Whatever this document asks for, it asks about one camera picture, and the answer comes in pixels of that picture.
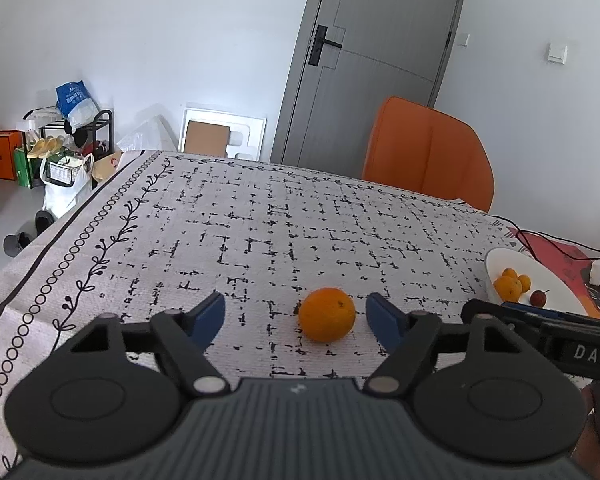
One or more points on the grey door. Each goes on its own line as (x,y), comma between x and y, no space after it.
(370,60)

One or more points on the black metal rack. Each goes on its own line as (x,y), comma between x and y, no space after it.
(106,130)

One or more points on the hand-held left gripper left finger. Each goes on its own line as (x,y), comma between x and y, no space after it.
(205,320)

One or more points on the white light switch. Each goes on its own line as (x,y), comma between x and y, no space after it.
(557,52)

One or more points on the large orange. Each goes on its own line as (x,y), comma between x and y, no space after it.
(327,315)

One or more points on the white foam frame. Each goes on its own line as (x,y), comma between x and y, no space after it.
(247,135)

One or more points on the tiny tangerine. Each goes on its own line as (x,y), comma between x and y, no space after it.
(509,273)

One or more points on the yellow slippers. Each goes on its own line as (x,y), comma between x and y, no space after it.
(45,146)

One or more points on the brown cardboard sheet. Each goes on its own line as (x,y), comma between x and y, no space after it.
(207,138)

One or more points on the blue and white bag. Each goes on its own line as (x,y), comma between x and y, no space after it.
(76,105)

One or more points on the red plum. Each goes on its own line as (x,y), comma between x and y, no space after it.
(538,298)

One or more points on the black slipper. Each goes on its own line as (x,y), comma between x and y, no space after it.
(43,221)
(15,243)

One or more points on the medium tangerine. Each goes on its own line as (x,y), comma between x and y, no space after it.
(507,288)

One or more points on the person's right hand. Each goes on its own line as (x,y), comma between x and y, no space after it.
(592,452)

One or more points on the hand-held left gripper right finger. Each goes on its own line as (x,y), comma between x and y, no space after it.
(385,320)

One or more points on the beige paper bag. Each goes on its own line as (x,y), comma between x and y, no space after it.
(107,166)

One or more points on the green shopping bag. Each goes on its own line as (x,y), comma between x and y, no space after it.
(22,169)

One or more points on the white plate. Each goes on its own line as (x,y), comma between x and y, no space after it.
(555,280)

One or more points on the small white wall switch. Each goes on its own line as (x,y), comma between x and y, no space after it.
(462,39)

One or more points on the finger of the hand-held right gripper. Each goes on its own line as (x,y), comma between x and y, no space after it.
(515,312)

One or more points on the red mat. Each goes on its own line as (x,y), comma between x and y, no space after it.
(562,252)

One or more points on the orange chair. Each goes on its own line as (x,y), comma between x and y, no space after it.
(427,152)

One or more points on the white patterned tablecloth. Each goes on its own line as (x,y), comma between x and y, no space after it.
(230,220)

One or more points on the clear plastic bag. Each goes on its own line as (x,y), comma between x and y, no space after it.
(147,135)

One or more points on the white plastic bag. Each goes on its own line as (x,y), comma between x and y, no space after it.
(62,195)

